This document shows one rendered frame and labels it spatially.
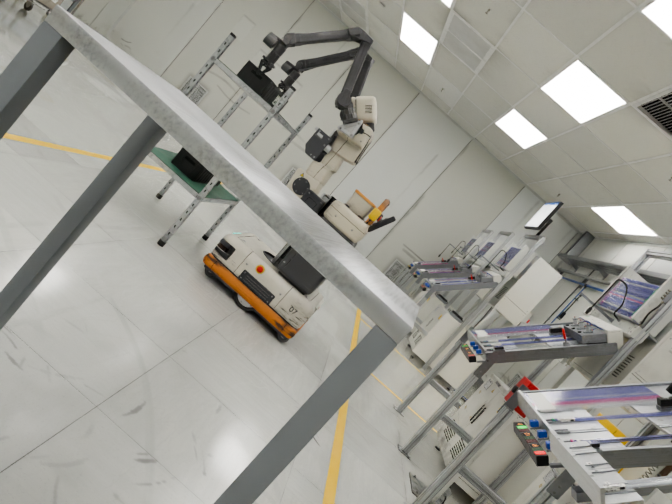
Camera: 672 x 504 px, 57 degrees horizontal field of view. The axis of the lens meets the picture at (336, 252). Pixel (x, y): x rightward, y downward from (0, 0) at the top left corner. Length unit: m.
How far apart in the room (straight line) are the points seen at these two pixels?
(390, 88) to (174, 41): 3.85
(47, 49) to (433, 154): 10.04
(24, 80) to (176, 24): 10.79
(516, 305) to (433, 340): 0.96
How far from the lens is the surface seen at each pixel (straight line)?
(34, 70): 1.05
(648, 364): 3.84
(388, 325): 0.83
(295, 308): 3.44
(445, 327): 6.84
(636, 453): 2.28
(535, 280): 6.94
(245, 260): 3.47
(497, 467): 3.78
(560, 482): 2.20
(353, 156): 3.63
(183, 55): 11.64
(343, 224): 3.42
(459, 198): 10.90
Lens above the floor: 0.88
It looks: 5 degrees down
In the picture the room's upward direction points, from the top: 42 degrees clockwise
